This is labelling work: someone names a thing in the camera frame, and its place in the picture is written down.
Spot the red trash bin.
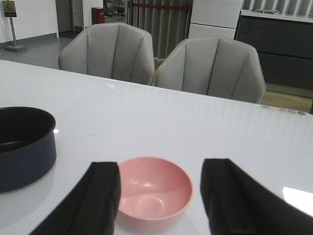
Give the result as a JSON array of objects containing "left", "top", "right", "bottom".
[{"left": 91, "top": 7, "right": 106, "bottom": 24}]

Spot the right grey upholstered chair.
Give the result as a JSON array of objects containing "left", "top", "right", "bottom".
[{"left": 155, "top": 36, "right": 266, "bottom": 104}]

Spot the pink plastic bowl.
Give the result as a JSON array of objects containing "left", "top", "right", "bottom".
[{"left": 118, "top": 157, "right": 194, "bottom": 231}]

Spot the dark blue saucepan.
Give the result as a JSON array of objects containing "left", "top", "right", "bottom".
[{"left": 0, "top": 107, "right": 57, "bottom": 193}]

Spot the red stanchion belt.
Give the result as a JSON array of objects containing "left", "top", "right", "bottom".
[{"left": 132, "top": 3, "right": 189, "bottom": 10}]

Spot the yellow warning sign stand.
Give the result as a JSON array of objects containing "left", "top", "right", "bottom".
[{"left": 2, "top": 0, "right": 27, "bottom": 52}]

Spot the left grey upholstered chair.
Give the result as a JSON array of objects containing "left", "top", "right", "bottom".
[{"left": 58, "top": 23, "right": 155, "bottom": 86}]

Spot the dark grey counter cabinet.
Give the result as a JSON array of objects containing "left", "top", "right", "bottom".
[{"left": 236, "top": 10, "right": 313, "bottom": 90}]

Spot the grey upholstered chair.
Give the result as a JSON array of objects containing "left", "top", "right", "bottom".
[
  {"left": 58, "top": 23, "right": 155, "bottom": 86},
  {"left": 155, "top": 36, "right": 266, "bottom": 104}
]

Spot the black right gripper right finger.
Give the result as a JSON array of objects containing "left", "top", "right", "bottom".
[{"left": 200, "top": 159, "right": 313, "bottom": 235}]

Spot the grey pleated curtain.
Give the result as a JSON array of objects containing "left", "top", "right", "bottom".
[{"left": 127, "top": 0, "right": 193, "bottom": 59}]

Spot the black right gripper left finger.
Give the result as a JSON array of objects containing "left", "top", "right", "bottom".
[{"left": 31, "top": 162, "right": 121, "bottom": 235}]

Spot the white refrigerator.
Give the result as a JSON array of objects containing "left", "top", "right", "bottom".
[{"left": 188, "top": 0, "right": 242, "bottom": 39}]

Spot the row of coloured stickers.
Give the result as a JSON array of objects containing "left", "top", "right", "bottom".
[{"left": 261, "top": 105, "right": 306, "bottom": 116}]

